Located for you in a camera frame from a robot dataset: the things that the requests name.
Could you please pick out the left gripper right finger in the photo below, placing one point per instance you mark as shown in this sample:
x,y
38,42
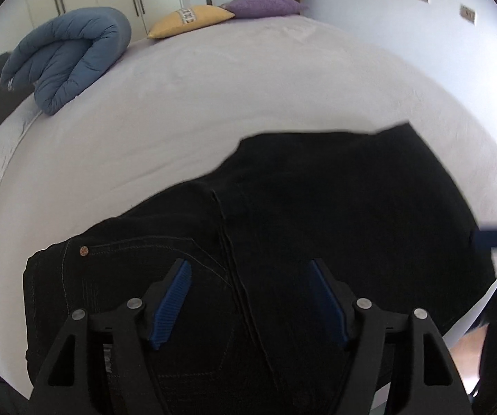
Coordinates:
x,y
404,351

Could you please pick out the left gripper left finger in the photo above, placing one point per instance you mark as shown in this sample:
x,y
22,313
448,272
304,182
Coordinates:
x,y
97,363

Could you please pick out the black denim pants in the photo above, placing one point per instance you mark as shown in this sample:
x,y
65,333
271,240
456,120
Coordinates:
x,y
378,209

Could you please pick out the white bed mattress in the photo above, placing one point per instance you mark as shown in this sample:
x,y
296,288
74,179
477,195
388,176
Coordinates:
x,y
172,110

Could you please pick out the blue rolled duvet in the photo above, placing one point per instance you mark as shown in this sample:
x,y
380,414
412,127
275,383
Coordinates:
x,y
65,55

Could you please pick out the yellow cushion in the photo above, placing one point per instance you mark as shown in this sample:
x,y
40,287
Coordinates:
x,y
190,19

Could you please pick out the purple cushion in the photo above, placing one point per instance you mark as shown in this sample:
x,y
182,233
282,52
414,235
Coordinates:
x,y
255,9

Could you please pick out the wall switch plate near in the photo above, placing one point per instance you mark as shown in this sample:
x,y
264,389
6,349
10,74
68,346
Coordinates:
x,y
467,14

